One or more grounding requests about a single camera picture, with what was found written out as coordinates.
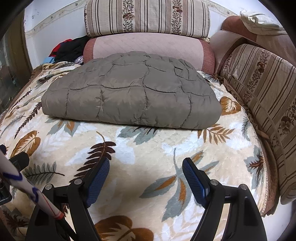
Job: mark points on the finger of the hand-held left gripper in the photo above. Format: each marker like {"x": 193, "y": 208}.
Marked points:
{"x": 19, "y": 161}

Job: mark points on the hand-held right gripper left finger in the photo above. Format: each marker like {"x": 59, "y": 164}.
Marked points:
{"x": 98, "y": 183}

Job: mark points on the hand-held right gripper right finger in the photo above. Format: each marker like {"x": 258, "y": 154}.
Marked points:
{"x": 195, "y": 183}

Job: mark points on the grey-brown quilted jacket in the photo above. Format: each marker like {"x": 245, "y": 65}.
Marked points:
{"x": 129, "y": 92}

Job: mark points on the black clothes pile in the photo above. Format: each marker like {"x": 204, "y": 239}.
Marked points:
{"x": 74, "y": 48}

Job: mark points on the leaf print plush blanket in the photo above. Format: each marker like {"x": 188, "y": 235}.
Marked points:
{"x": 143, "y": 150}

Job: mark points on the light blue cloth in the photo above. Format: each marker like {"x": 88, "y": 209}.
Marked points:
{"x": 48, "y": 60}

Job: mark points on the striped floral sofa cushion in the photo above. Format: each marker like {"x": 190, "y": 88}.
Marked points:
{"x": 148, "y": 16}
{"x": 261, "y": 92}

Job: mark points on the red garment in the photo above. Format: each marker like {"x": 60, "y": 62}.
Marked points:
{"x": 61, "y": 46}

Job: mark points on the pink quilted sofa cushion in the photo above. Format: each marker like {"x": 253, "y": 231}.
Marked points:
{"x": 148, "y": 42}

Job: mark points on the pink brown sofa armrest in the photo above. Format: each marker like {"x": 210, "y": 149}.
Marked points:
{"x": 233, "y": 27}

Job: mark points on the cream crumpled cloth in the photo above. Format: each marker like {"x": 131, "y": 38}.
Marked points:
{"x": 259, "y": 22}

